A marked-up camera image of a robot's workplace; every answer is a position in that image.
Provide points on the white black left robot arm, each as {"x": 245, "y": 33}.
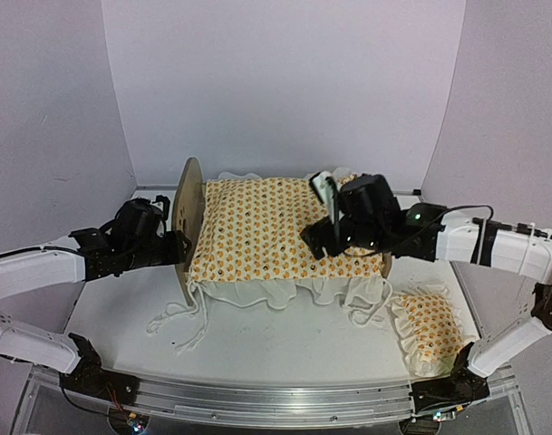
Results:
{"x": 137, "y": 237}

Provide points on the wooden pet bed frame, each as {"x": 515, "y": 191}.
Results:
{"x": 187, "y": 226}

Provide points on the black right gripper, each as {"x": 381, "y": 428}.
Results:
{"x": 314, "y": 240}

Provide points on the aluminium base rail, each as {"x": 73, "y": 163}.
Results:
{"x": 387, "y": 400}

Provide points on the small duck print pillow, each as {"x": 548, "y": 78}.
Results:
{"x": 430, "y": 329}

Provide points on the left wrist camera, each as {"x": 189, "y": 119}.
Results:
{"x": 164, "y": 203}

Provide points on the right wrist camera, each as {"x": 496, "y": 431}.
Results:
{"x": 325, "y": 187}

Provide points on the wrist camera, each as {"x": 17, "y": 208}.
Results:
{"x": 325, "y": 187}
{"x": 164, "y": 203}

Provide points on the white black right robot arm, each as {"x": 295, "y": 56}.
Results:
{"x": 431, "y": 232}

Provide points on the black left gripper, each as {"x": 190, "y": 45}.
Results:
{"x": 169, "y": 260}

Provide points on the duck print ruffled cushion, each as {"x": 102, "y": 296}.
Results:
{"x": 284, "y": 231}

